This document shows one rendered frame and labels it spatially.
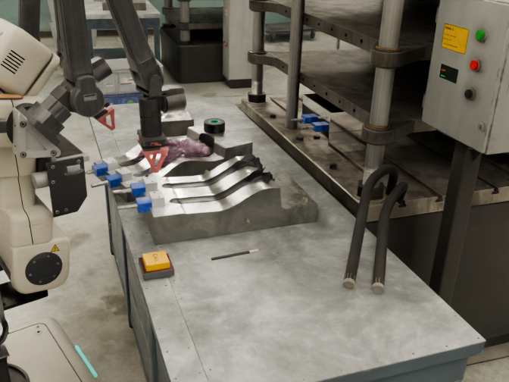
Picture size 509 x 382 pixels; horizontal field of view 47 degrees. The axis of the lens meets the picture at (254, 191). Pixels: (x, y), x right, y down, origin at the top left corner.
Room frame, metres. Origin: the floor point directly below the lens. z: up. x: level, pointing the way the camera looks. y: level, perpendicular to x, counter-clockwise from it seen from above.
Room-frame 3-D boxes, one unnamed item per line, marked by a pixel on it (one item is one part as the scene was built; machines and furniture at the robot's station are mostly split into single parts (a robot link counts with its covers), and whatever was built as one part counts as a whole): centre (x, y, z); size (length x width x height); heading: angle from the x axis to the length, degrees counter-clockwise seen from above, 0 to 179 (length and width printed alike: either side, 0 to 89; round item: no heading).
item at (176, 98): (1.53, 0.26, 1.21); 0.11 x 0.09 x 0.12; 128
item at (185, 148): (1.93, 0.29, 0.90); 0.26 x 0.18 x 0.08; 127
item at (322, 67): (2.48, -0.54, 0.96); 1.29 x 0.83 x 0.18; 20
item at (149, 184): (1.59, 0.36, 0.89); 0.13 x 0.05 x 0.05; 111
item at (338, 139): (2.42, -0.48, 0.87); 0.50 x 0.27 x 0.17; 110
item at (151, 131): (1.51, 0.29, 1.12); 0.10 x 0.07 x 0.07; 20
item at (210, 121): (2.10, 0.16, 0.93); 0.08 x 0.08 x 0.04
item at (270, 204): (1.63, 0.09, 0.87); 0.50 x 0.26 x 0.14; 110
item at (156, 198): (1.49, 0.32, 0.89); 0.13 x 0.05 x 0.05; 110
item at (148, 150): (1.49, 0.28, 1.05); 0.07 x 0.07 x 0.09; 20
